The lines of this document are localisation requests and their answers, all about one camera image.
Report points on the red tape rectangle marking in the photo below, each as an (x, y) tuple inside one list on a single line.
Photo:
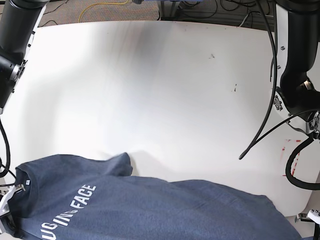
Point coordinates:
[(286, 151)]

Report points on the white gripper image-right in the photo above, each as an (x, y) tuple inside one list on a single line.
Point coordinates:
[(313, 216)]

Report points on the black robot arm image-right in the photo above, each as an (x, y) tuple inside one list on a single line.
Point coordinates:
[(294, 100)]

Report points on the dark blue T-shirt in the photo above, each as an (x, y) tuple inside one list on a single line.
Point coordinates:
[(68, 197)]

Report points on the black robot arm image-left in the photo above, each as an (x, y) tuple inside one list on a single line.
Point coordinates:
[(18, 24)]

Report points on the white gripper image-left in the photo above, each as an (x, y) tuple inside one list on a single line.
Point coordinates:
[(9, 223)]

